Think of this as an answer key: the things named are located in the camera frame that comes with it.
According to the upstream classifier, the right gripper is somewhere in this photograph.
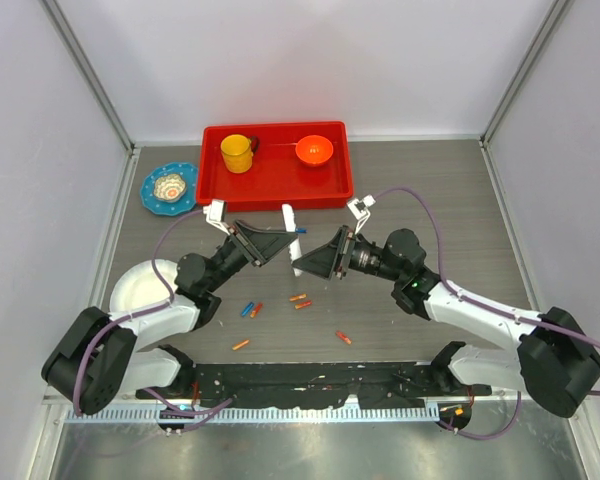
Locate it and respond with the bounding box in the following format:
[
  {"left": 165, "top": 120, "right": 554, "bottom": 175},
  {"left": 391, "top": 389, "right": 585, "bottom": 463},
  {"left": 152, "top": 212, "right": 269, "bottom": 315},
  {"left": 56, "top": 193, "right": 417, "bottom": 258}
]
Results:
[{"left": 294, "top": 225, "right": 404, "bottom": 282}]

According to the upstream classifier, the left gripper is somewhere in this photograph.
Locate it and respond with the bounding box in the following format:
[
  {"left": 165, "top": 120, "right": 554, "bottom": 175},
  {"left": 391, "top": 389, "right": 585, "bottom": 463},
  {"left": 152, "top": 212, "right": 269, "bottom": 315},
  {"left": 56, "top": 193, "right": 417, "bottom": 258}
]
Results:
[{"left": 206, "top": 220, "right": 296, "bottom": 293}]

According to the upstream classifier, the white remote control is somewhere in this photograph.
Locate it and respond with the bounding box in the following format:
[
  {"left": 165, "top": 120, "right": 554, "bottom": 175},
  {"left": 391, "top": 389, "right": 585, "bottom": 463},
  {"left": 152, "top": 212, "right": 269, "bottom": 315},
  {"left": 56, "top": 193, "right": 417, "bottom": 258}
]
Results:
[{"left": 281, "top": 204, "right": 302, "bottom": 262}]

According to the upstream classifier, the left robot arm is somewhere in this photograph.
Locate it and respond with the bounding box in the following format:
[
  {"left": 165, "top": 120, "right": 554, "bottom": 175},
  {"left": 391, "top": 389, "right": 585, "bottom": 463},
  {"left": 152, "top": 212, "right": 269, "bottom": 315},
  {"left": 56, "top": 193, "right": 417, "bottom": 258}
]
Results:
[{"left": 41, "top": 220, "right": 297, "bottom": 415}]

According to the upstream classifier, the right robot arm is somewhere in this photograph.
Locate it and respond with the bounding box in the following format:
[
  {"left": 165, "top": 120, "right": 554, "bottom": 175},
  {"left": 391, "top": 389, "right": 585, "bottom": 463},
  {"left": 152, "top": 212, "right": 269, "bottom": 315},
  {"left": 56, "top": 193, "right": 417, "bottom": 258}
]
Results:
[{"left": 290, "top": 226, "right": 600, "bottom": 418}]

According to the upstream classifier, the orange battery upper middle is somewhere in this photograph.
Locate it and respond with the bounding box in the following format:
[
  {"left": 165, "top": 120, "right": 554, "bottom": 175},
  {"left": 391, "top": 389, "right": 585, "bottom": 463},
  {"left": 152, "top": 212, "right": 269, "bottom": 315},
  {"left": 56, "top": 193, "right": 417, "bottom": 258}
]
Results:
[{"left": 289, "top": 293, "right": 307, "bottom": 302}]

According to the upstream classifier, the orange battery lower middle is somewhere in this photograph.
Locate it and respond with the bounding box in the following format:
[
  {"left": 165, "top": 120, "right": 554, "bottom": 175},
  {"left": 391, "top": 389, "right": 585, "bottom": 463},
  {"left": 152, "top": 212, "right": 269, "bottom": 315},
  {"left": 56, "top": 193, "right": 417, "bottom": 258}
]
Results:
[{"left": 294, "top": 300, "right": 313, "bottom": 310}]

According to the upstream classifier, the orange battery beside blue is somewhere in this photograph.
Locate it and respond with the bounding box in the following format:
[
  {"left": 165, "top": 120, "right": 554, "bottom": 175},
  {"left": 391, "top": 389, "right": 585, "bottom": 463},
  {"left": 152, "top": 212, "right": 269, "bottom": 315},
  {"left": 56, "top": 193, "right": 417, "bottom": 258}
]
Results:
[{"left": 249, "top": 303, "right": 263, "bottom": 318}]

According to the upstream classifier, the orange battery right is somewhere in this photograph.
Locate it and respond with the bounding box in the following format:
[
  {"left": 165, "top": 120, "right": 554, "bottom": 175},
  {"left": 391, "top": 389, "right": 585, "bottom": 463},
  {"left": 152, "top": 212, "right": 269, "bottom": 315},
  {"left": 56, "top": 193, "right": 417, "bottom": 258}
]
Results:
[{"left": 335, "top": 331, "right": 352, "bottom": 345}]

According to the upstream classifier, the red plastic tray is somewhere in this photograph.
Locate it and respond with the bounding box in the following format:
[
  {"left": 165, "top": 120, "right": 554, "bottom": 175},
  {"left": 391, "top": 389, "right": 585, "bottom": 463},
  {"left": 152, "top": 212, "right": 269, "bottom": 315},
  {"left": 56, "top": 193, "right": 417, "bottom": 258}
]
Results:
[{"left": 196, "top": 121, "right": 354, "bottom": 212}]

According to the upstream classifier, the yellow mug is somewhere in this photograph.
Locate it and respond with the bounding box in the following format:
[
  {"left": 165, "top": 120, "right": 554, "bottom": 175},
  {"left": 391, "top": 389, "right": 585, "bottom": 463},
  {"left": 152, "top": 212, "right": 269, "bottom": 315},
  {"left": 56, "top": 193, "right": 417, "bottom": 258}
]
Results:
[{"left": 220, "top": 134, "right": 260, "bottom": 174}]

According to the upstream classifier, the orange battery front left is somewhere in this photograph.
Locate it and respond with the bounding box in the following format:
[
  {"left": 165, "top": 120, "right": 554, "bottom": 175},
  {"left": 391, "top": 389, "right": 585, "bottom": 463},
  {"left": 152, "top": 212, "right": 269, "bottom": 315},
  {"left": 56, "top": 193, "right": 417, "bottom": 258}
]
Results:
[{"left": 232, "top": 339, "right": 250, "bottom": 351}]

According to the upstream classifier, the blue dotted plate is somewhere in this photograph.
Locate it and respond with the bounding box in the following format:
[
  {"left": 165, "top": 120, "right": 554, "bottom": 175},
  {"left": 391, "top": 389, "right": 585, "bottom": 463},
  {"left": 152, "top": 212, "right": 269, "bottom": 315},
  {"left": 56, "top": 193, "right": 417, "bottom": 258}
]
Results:
[{"left": 140, "top": 162, "right": 198, "bottom": 217}]

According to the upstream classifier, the small patterned bowl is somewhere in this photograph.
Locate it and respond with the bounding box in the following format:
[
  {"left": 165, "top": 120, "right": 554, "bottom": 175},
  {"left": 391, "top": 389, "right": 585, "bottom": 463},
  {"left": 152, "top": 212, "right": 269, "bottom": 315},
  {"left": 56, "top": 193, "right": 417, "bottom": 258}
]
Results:
[{"left": 153, "top": 173, "right": 187, "bottom": 203}]

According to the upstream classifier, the orange bowl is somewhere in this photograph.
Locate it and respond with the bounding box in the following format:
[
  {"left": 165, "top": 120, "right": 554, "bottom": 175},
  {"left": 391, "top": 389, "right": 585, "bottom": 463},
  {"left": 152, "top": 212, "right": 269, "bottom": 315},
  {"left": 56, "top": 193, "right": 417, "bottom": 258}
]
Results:
[{"left": 295, "top": 135, "right": 334, "bottom": 167}]

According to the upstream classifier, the white paper plate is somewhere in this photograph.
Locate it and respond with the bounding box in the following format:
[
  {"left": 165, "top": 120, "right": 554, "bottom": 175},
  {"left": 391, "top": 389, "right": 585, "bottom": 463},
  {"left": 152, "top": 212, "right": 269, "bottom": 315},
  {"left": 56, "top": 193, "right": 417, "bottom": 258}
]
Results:
[{"left": 109, "top": 260, "right": 169, "bottom": 312}]

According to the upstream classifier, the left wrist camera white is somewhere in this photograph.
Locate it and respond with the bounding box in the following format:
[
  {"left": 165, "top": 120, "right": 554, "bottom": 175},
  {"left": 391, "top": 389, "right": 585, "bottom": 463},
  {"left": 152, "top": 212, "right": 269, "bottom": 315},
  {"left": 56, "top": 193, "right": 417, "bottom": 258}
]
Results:
[{"left": 203, "top": 199, "right": 234, "bottom": 235}]

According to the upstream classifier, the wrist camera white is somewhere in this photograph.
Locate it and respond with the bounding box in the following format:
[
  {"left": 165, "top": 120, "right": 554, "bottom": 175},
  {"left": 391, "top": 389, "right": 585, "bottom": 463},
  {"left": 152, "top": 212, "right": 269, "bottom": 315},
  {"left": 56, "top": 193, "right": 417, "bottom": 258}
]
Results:
[
  {"left": 203, "top": 199, "right": 234, "bottom": 235},
  {"left": 347, "top": 195, "right": 376, "bottom": 234}
]

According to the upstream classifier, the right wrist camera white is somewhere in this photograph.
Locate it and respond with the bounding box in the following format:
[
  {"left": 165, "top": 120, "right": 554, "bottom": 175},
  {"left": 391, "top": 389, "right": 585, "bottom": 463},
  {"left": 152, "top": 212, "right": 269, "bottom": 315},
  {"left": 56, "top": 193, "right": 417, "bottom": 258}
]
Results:
[{"left": 347, "top": 195, "right": 376, "bottom": 234}]

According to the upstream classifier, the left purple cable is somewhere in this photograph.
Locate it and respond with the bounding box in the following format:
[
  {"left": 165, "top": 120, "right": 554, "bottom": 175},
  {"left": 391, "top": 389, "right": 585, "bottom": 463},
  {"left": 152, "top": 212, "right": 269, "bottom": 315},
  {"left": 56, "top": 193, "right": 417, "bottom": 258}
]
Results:
[{"left": 73, "top": 208, "right": 234, "bottom": 431}]

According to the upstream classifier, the purple cable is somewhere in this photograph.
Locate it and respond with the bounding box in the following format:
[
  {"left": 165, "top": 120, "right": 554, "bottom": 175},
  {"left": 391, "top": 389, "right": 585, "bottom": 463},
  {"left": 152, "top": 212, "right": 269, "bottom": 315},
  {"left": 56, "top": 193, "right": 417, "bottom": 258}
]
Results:
[
  {"left": 369, "top": 186, "right": 600, "bottom": 441},
  {"left": 73, "top": 208, "right": 234, "bottom": 431}
]

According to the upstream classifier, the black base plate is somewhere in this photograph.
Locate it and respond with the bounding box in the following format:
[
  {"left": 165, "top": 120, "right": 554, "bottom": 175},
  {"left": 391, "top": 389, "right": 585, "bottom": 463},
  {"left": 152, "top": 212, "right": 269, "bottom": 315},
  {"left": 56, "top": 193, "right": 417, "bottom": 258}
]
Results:
[{"left": 154, "top": 362, "right": 492, "bottom": 410}]

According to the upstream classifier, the white slotted cable duct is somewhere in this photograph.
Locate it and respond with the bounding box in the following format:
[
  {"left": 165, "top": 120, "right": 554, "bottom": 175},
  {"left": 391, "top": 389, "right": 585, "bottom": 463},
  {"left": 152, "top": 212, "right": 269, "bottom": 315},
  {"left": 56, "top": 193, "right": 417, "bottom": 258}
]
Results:
[{"left": 64, "top": 402, "right": 439, "bottom": 424}]

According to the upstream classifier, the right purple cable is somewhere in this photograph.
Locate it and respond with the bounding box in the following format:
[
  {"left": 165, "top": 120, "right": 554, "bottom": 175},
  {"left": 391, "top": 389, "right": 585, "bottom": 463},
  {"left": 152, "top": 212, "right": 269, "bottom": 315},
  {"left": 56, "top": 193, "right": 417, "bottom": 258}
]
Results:
[{"left": 369, "top": 186, "right": 600, "bottom": 441}]

